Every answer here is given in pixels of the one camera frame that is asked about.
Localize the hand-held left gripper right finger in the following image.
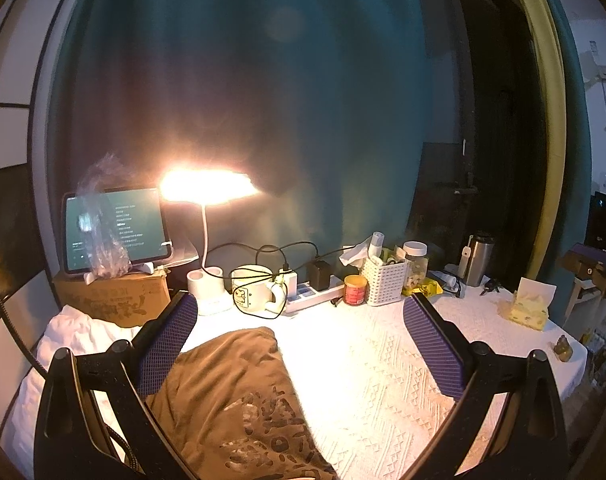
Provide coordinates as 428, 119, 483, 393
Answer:
400, 291, 568, 480

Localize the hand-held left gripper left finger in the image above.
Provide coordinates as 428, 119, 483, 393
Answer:
33, 291, 200, 480

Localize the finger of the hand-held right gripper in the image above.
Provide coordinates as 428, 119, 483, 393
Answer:
569, 242, 606, 264
562, 256, 596, 277

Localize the brown printed t-shirt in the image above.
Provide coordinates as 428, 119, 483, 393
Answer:
145, 326, 338, 480

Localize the white stool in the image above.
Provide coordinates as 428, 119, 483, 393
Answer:
565, 275, 606, 331

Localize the black monitor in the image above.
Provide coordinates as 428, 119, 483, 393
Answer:
585, 191, 606, 251

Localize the yellow snack packet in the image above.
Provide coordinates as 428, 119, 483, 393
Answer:
405, 280, 444, 297

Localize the white textured tablecloth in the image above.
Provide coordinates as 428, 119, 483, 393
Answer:
180, 287, 588, 480

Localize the white desk lamp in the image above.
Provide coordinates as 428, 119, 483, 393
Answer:
160, 169, 260, 317

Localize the yellow tissue box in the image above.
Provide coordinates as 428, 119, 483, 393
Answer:
500, 276, 558, 332

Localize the cardboard box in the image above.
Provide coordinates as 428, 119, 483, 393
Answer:
53, 269, 172, 328

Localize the white tablet stand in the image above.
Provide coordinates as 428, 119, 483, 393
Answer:
83, 255, 168, 281

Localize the white lattice basket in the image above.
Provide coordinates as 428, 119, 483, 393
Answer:
360, 257, 408, 306

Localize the glass jar white lid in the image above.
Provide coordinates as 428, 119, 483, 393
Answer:
402, 241, 430, 295

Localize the cream bear print mug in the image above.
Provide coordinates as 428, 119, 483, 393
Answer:
230, 265, 288, 313

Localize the stainless steel tumbler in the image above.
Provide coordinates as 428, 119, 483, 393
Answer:
457, 231, 498, 288

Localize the red can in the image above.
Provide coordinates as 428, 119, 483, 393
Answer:
343, 274, 368, 306

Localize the white pillow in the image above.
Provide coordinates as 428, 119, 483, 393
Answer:
0, 304, 148, 480

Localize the clear plastic bag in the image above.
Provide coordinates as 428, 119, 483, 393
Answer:
75, 152, 134, 278

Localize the grey tablet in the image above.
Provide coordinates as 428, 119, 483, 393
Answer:
62, 187, 174, 276

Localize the crumpled white tissue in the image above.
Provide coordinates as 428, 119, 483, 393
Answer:
339, 241, 372, 268

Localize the white power strip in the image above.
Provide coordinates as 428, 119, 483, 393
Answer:
283, 282, 346, 315

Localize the black charger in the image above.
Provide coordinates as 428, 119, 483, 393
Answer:
308, 259, 332, 291

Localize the dark door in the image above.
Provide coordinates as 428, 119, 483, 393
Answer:
408, 0, 538, 281

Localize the black adapter cable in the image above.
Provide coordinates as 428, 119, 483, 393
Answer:
205, 243, 290, 321

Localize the yellow door frame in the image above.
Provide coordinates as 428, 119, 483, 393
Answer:
500, 0, 568, 281

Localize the black charger cable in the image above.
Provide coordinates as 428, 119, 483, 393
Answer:
257, 241, 320, 263

